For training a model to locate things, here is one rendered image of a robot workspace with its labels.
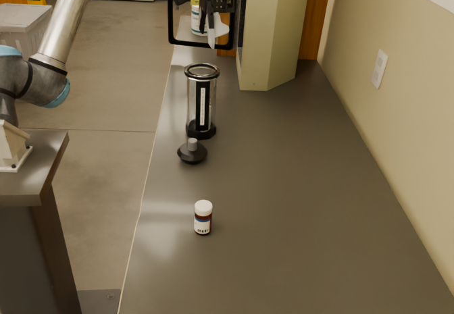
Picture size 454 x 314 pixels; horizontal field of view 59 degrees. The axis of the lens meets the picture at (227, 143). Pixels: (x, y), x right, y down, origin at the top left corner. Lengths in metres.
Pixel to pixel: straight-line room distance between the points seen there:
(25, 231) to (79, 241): 1.00
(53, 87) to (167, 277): 0.71
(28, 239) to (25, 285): 0.22
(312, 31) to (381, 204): 1.05
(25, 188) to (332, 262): 0.80
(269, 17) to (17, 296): 1.31
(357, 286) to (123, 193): 1.86
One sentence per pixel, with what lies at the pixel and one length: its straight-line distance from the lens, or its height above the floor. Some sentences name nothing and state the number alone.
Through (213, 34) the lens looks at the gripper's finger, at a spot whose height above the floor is 1.31.
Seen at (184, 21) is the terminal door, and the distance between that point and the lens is 1.91.
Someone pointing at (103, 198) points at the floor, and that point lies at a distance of 2.57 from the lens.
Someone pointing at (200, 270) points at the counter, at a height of 0.94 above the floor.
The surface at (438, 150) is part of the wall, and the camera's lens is 1.11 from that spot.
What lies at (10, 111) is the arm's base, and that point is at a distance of 1.25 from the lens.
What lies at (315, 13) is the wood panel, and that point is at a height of 1.16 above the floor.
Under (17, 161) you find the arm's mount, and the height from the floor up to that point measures 0.96.
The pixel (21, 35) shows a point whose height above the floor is 0.58.
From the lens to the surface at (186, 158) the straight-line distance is 1.18.
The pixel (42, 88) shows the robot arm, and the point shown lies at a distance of 1.33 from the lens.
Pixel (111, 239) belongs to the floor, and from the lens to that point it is 2.31.
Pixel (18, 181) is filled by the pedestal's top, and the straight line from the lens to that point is 1.23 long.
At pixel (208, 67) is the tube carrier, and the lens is 1.29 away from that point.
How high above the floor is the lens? 1.66
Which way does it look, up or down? 33 degrees down
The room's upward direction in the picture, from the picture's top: 4 degrees clockwise
